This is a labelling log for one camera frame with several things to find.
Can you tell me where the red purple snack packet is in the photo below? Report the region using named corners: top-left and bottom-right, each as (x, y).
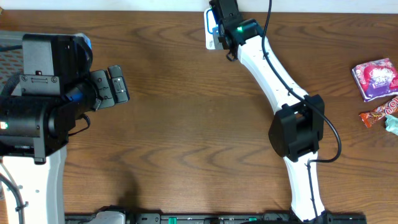
top-left (351, 58), bottom-right (397, 102)

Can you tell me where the orange Top chocolate bar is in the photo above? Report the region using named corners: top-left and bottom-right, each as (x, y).
top-left (359, 97), bottom-right (397, 128)

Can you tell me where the teal snack packet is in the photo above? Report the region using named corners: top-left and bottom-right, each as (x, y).
top-left (385, 115), bottom-right (398, 135)

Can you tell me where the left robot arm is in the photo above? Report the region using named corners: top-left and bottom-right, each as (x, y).
top-left (1, 34), bottom-right (129, 223)

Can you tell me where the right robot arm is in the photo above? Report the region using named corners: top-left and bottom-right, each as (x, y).
top-left (209, 1), bottom-right (325, 222)

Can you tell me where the white barcode scanner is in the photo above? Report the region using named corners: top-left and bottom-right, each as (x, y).
top-left (203, 8), bottom-right (223, 50)

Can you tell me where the dark grey plastic basket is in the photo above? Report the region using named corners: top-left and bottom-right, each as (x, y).
top-left (0, 30), bottom-right (25, 90)

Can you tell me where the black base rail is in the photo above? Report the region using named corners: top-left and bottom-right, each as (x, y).
top-left (64, 205), bottom-right (368, 224)

